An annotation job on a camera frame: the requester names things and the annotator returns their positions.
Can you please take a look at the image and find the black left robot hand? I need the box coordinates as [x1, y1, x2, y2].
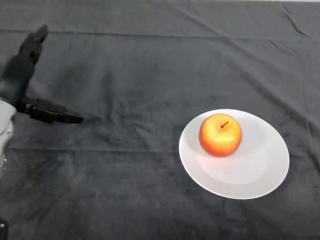
[0, 24, 85, 125]

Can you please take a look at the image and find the red yellow apple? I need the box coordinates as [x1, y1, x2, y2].
[198, 113, 243, 158]

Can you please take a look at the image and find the white round plate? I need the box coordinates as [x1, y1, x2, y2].
[178, 108, 291, 200]

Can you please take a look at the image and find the black table cloth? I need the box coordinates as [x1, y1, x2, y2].
[0, 0, 320, 240]

